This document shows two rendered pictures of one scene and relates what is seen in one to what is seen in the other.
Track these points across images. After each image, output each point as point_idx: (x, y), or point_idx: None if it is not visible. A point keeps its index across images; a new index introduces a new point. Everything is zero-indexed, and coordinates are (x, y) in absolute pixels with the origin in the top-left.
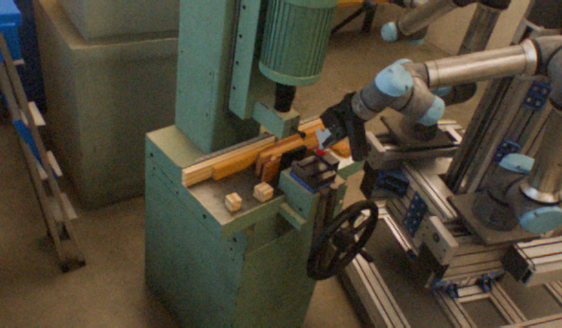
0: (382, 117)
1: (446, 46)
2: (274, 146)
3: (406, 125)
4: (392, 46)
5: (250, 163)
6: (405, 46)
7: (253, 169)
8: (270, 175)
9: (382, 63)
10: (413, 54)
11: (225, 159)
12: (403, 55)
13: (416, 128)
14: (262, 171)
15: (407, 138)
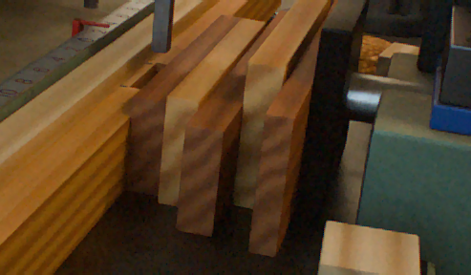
0: (272, 17)
1: (105, 0)
2: (178, 63)
3: (370, 4)
4: None
5: (109, 186)
6: (24, 21)
7: (146, 216)
8: (290, 192)
9: None
10: (48, 30)
11: None
12: (32, 34)
13: (402, 3)
14: (223, 196)
15: (392, 39)
